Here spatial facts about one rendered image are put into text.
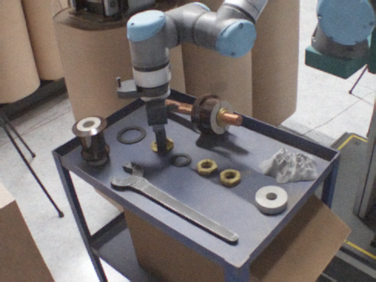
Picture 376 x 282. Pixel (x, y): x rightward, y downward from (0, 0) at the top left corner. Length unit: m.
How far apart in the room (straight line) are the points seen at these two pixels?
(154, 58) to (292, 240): 0.52
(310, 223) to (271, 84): 1.33
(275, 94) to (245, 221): 1.45
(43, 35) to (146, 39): 2.28
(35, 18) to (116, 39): 1.76
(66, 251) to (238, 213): 1.35
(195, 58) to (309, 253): 1.08
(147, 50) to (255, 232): 0.46
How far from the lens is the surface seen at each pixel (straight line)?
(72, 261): 2.11
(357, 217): 1.76
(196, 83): 1.87
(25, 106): 3.42
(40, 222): 2.36
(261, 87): 2.26
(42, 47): 3.24
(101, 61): 1.51
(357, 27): 1.07
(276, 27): 2.15
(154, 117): 1.03
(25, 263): 1.17
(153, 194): 1.00
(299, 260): 0.98
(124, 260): 1.37
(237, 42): 0.94
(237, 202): 0.97
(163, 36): 0.98
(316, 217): 1.06
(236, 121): 1.09
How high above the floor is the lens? 1.55
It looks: 35 degrees down
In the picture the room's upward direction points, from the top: 5 degrees counter-clockwise
